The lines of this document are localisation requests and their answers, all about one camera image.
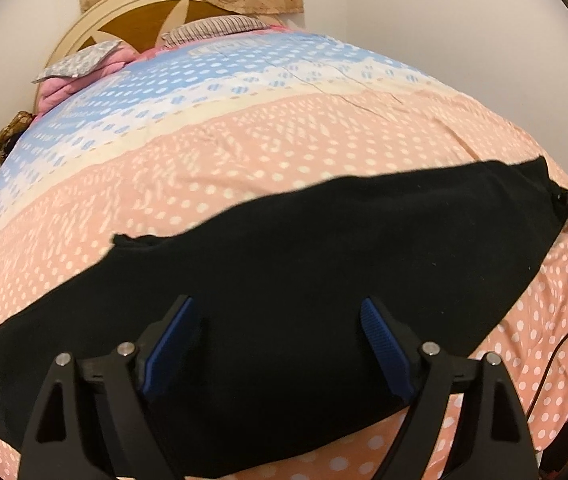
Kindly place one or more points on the grey patterned pillow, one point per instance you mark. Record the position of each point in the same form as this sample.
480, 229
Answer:
79, 62

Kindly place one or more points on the striped pillow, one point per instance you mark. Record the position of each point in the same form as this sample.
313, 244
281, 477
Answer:
214, 29

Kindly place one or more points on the black pants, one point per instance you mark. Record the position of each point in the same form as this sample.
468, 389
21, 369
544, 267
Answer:
314, 245

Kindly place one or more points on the pink blue polka dot bedsheet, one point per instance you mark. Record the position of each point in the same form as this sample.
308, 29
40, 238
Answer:
264, 150

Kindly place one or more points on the pink blanket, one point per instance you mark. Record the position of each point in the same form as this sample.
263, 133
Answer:
64, 94

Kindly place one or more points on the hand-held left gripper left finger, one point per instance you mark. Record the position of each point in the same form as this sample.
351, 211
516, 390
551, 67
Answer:
171, 347

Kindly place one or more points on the cream wooden headboard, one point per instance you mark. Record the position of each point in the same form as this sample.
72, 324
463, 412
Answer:
129, 25

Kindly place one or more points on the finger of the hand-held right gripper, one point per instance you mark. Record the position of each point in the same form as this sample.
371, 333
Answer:
558, 197

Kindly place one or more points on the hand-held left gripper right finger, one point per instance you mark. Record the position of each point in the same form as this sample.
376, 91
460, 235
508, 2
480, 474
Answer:
384, 352

